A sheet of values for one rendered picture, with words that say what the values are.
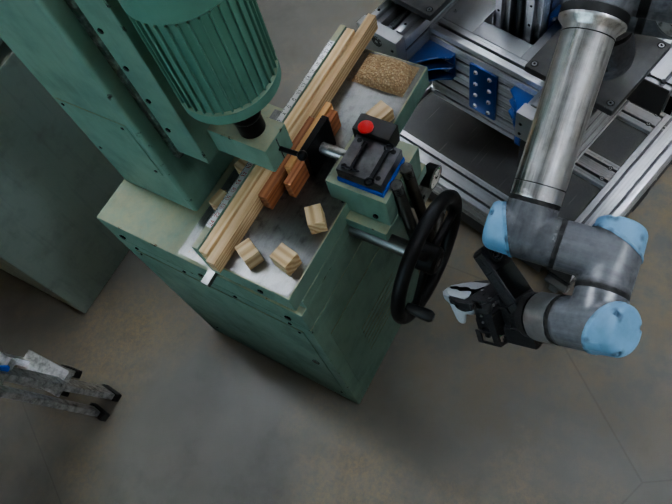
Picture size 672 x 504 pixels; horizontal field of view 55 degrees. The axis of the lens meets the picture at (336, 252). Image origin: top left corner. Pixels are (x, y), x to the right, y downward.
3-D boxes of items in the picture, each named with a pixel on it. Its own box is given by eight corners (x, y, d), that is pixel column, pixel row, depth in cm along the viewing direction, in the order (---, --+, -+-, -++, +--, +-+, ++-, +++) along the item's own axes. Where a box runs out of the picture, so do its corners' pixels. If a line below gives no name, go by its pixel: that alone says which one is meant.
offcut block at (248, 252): (254, 246, 127) (248, 237, 124) (264, 260, 126) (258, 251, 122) (240, 256, 127) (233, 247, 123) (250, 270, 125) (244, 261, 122)
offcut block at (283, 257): (274, 265, 125) (268, 256, 121) (287, 251, 126) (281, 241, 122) (290, 276, 123) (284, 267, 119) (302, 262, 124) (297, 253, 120)
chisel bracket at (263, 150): (277, 177, 123) (265, 152, 116) (219, 154, 128) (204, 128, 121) (297, 147, 125) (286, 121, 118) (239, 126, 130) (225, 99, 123)
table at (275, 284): (337, 333, 123) (331, 322, 117) (211, 272, 134) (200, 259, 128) (469, 95, 141) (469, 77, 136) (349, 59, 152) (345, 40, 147)
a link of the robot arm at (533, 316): (537, 308, 92) (573, 284, 96) (513, 304, 96) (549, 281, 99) (549, 354, 94) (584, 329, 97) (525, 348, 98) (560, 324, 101)
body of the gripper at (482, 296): (474, 341, 108) (528, 356, 98) (460, 296, 106) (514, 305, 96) (505, 321, 112) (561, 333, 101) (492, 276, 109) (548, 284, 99)
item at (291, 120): (215, 265, 127) (206, 254, 123) (207, 261, 128) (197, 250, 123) (357, 45, 145) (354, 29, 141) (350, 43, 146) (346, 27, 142)
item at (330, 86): (220, 273, 126) (213, 264, 123) (212, 269, 127) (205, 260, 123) (378, 28, 147) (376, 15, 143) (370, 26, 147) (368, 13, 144)
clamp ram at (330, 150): (340, 187, 129) (332, 162, 121) (309, 174, 132) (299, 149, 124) (361, 152, 132) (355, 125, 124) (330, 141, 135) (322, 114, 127)
